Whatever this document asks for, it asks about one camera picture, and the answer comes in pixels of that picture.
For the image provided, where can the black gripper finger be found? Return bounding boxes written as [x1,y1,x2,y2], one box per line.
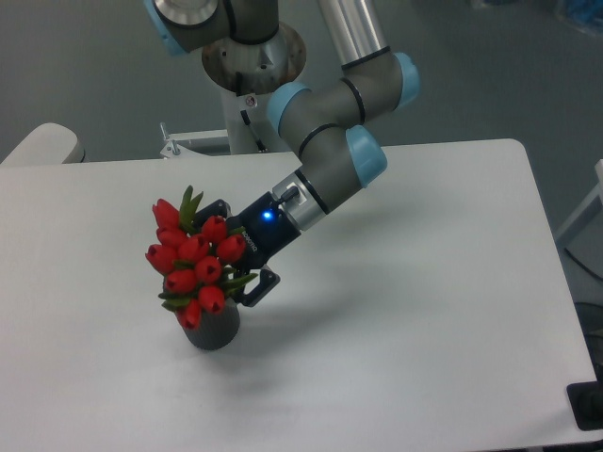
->
[230,267,281,306]
[192,199,231,226]

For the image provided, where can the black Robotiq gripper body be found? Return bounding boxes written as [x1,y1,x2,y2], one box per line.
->
[225,192,301,273]

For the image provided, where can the red tulip bouquet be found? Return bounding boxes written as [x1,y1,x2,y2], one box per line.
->
[145,186,258,331]

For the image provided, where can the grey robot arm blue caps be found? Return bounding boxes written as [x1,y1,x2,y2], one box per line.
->
[145,1,420,306]

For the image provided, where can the dark grey ribbed vase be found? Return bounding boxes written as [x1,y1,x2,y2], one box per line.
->
[184,300,240,351]

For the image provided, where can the white chair armrest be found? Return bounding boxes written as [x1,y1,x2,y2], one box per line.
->
[1,122,86,168]

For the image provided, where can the black box at table edge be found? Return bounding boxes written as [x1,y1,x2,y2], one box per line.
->
[566,381,602,431]

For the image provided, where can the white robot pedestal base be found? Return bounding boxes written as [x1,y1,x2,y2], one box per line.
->
[158,21,307,160]

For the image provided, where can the white frame at right edge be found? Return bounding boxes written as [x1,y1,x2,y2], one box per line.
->
[553,160,602,248]

